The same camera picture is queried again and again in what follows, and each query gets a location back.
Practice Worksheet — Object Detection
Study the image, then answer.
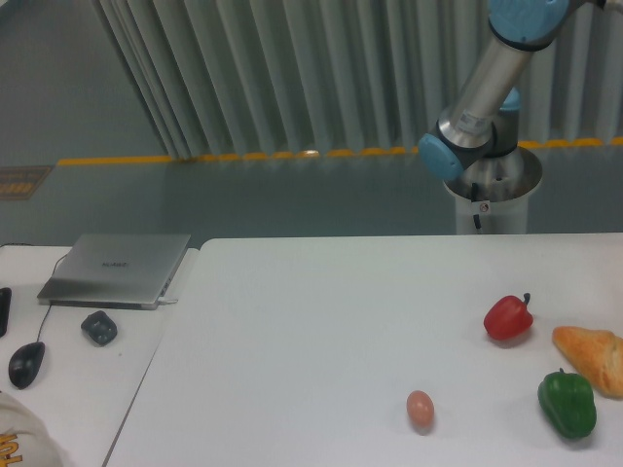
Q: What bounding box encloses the golden bread loaf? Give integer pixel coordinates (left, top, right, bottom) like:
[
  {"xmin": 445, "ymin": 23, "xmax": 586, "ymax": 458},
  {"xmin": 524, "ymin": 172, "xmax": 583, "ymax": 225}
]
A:
[{"xmin": 552, "ymin": 326, "xmax": 622, "ymax": 399}]

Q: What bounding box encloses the red bell pepper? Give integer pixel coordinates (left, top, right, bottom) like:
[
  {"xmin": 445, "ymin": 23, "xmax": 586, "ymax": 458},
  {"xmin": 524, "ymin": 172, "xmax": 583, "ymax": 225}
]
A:
[{"xmin": 483, "ymin": 293, "xmax": 533, "ymax": 341}]

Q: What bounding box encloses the grey pleated curtain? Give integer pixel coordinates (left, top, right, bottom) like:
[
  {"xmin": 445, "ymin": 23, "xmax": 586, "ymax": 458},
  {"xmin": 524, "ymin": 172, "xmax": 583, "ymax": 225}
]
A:
[{"xmin": 90, "ymin": 0, "xmax": 623, "ymax": 161}]

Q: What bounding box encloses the silver closed laptop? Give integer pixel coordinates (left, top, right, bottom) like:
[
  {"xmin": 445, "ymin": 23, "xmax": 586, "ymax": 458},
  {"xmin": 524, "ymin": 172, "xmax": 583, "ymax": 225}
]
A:
[{"xmin": 37, "ymin": 233, "xmax": 191, "ymax": 309}]

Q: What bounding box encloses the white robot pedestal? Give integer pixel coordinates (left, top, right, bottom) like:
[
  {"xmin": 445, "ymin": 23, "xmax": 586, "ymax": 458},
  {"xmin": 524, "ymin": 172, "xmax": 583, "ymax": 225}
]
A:
[{"xmin": 444, "ymin": 147, "xmax": 543, "ymax": 234}]

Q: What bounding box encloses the white cap with yellow letters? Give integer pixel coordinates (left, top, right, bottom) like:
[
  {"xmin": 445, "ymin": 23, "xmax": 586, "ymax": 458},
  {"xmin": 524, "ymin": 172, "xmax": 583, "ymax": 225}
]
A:
[{"xmin": 1, "ymin": 392, "xmax": 62, "ymax": 467}]

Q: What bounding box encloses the brown egg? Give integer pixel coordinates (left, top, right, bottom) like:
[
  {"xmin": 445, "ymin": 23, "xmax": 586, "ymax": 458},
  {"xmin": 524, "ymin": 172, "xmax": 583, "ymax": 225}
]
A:
[{"xmin": 406, "ymin": 390, "xmax": 435, "ymax": 429}]

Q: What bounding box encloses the black computer mouse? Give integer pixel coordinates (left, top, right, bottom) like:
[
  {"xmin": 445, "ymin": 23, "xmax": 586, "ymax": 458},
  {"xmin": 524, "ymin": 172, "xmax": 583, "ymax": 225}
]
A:
[{"xmin": 8, "ymin": 341, "xmax": 46, "ymax": 389}]

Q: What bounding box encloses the white laptop plug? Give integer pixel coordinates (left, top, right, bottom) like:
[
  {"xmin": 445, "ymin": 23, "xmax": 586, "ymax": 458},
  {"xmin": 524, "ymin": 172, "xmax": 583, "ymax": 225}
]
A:
[{"xmin": 158, "ymin": 298, "xmax": 179, "ymax": 305}]

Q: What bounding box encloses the green bell pepper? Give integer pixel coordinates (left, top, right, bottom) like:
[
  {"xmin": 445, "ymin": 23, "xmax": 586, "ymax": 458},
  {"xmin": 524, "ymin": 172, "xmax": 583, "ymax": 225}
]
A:
[{"xmin": 537, "ymin": 369, "xmax": 597, "ymax": 440}]

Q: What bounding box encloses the black pedestal cable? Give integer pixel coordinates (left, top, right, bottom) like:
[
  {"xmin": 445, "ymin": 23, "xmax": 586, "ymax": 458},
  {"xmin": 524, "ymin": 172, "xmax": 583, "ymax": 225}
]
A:
[{"xmin": 469, "ymin": 181, "xmax": 483, "ymax": 233}]

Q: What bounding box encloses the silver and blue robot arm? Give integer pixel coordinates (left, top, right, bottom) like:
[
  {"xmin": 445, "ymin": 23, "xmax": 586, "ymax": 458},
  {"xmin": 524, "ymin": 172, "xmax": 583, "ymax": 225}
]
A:
[{"xmin": 418, "ymin": 1, "xmax": 622, "ymax": 180}]

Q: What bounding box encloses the black device at left edge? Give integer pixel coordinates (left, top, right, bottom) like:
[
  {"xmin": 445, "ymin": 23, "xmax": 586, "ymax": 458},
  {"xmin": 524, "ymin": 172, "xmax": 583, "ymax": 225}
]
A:
[{"xmin": 0, "ymin": 287, "xmax": 12, "ymax": 337}]

